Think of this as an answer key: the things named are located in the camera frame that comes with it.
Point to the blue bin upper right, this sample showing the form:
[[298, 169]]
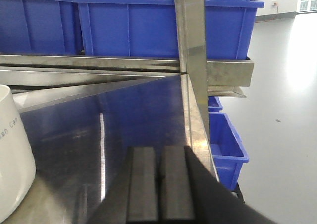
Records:
[[147, 28]]

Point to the blue bin lower shelf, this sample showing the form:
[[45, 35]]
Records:
[[227, 150]]

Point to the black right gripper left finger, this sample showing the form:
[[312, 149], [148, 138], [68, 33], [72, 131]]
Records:
[[142, 202]]

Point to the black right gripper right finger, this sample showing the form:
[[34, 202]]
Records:
[[176, 199]]

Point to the small blue bin behind post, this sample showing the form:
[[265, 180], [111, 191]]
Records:
[[214, 104]]

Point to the stainless steel shelf frame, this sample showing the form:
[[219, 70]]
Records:
[[191, 32]]

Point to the white plastic trash bin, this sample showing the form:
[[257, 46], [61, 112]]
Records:
[[17, 164]]

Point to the blue bin upper left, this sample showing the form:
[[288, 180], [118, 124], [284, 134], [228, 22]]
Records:
[[40, 27]]

